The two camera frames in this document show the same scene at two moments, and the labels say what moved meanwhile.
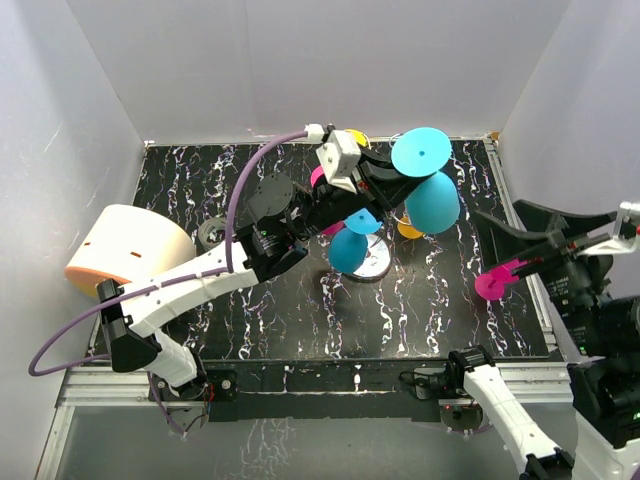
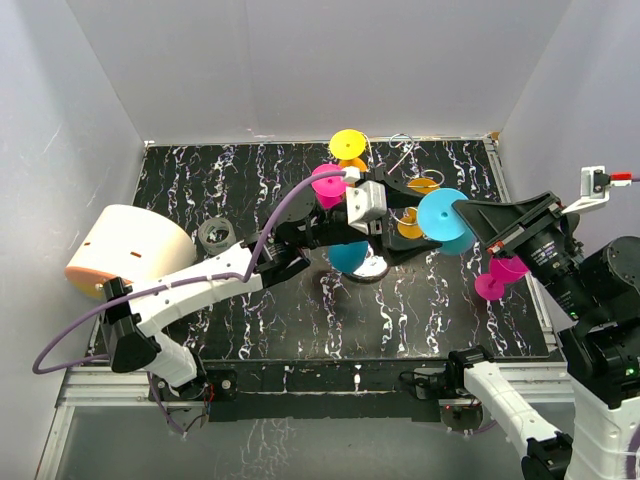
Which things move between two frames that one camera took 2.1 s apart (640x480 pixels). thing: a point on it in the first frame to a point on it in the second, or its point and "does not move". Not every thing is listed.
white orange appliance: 128,243 does not move
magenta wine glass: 491,286 does not move
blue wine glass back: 433,205 to 441,223
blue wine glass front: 348,246 does not move
